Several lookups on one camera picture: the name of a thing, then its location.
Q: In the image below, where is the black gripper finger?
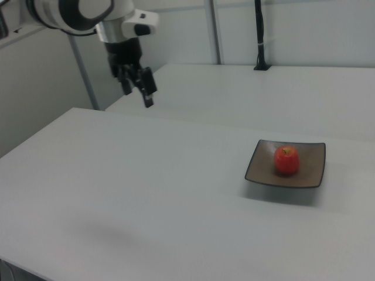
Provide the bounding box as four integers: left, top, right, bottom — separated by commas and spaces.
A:
133, 66, 158, 109
117, 65, 134, 96

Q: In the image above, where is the square brown ceramic plate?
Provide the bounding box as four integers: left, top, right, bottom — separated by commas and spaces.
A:
244, 139, 327, 189

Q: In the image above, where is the grey metal partition post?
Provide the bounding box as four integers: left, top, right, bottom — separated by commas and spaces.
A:
67, 33, 105, 111
204, 0, 221, 64

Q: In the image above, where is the red apple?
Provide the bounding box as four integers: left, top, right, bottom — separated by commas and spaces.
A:
274, 145, 301, 177

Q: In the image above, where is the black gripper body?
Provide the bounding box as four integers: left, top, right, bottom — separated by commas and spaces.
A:
104, 37, 144, 77

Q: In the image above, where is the black camera stand pole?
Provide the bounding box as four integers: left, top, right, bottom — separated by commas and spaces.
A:
253, 0, 272, 71

